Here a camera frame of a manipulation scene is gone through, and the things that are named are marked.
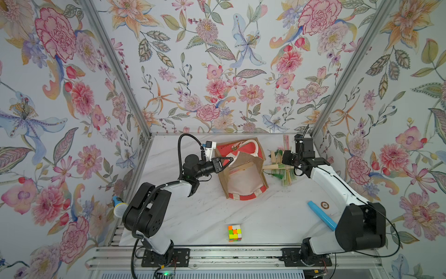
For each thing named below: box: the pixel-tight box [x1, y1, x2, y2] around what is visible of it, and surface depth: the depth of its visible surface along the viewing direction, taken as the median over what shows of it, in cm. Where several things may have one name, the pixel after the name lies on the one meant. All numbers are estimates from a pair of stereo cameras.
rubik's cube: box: [227, 224, 243, 243], surface depth 78 cm
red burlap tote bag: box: [214, 137, 269, 201], surface depth 91 cm
